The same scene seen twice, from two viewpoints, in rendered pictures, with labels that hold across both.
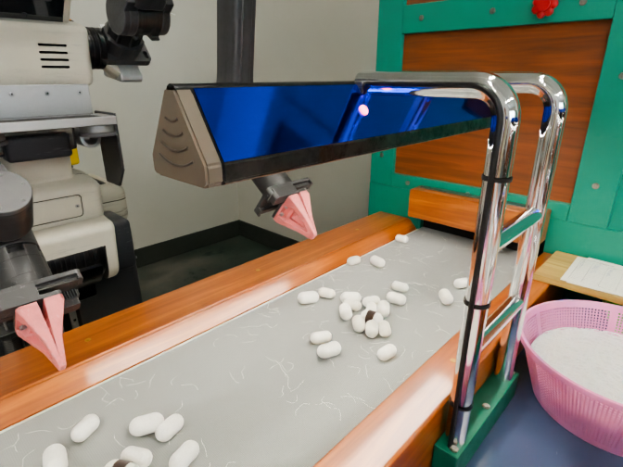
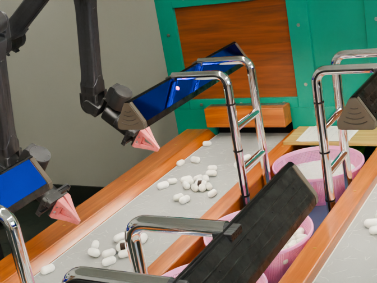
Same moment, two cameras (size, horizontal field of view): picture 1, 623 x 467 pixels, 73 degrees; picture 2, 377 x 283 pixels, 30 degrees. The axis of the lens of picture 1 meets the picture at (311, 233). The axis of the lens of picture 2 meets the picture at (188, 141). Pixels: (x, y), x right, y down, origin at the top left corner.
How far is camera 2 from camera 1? 142 cm
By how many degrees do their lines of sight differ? 11
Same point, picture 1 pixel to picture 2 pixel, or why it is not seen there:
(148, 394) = (110, 234)
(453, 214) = not seen: hidden behind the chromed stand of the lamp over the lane
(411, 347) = (223, 190)
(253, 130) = (150, 108)
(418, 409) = (229, 201)
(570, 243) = (304, 119)
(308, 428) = not seen: hidden behind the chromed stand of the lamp
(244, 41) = (96, 53)
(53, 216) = not seen: outside the picture
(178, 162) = (131, 123)
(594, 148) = (298, 64)
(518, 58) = (246, 18)
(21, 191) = (46, 151)
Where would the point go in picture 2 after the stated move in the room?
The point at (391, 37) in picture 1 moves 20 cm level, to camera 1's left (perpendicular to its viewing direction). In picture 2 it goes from (166, 10) to (110, 22)
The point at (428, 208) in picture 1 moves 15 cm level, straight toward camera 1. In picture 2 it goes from (219, 119) to (219, 132)
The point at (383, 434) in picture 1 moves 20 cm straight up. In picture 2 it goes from (216, 210) to (204, 140)
